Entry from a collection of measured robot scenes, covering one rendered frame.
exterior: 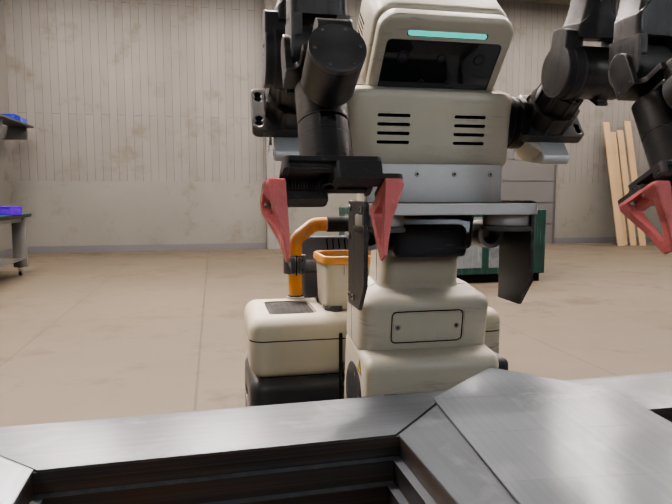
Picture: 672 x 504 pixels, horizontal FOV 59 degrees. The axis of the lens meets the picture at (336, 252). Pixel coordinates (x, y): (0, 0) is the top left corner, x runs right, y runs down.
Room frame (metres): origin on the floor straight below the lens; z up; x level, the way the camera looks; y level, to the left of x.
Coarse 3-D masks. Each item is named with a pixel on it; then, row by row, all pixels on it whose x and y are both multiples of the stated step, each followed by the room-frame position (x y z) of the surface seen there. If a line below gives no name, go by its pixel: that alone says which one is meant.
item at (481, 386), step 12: (468, 384) 0.57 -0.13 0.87; (480, 384) 0.57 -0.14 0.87; (492, 384) 0.57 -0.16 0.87; (504, 384) 0.57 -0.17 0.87; (516, 384) 0.57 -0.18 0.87; (528, 384) 0.57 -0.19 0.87; (540, 384) 0.57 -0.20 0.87; (552, 384) 0.57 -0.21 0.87; (564, 384) 0.57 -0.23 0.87; (576, 384) 0.57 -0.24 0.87; (444, 396) 0.54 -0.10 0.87; (456, 396) 0.54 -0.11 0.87; (468, 396) 0.54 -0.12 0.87; (480, 396) 0.54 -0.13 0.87
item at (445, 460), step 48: (432, 432) 0.46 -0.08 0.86; (48, 480) 0.39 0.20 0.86; (96, 480) 0.40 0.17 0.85; (144, 480) 0.41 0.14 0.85; (192, 480) 0.41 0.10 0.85; (240, 480) 0.42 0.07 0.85; (288, 480) 0.43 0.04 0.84; (336, 480) 0.43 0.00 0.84; (384, 480) 0.44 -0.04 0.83; (432, 480) 0.39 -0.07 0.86; (480, 480) 0.38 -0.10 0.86
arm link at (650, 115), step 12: (660, 84) 0.73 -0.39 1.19; (648, 96) 0.74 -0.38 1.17; (660, 96) 0.74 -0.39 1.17; (636, 108) 0.76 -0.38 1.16; (648, 108) 0.74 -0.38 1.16; (660, 108) 0.73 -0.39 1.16; (636, 120) 0.76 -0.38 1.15; (648, 120) 0.74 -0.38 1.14; (660, 120) 0.73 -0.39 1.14; (648, 132) 0.74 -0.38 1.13
